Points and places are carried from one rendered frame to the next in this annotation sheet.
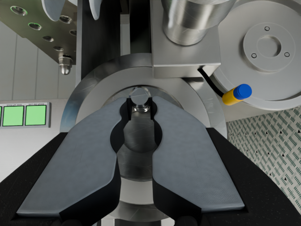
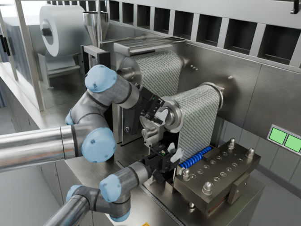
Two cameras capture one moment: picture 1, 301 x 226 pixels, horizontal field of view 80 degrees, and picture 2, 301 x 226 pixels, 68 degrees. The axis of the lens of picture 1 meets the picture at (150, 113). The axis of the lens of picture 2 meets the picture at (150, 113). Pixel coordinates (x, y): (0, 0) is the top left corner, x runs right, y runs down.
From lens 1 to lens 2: 77 cm
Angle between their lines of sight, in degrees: 49
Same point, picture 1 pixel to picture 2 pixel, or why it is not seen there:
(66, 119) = (181, 125)
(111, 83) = (170, 128)
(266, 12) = (147, 125)
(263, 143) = (160, 88)
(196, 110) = not seen: hidden behind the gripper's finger
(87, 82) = (176, 130)
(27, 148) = (291, 118)
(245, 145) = (168, 84)
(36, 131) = (282, 126)
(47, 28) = (226, 166)
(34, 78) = not seen: outside the picture
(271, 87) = not seen: hidden behind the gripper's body
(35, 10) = (217, 170)
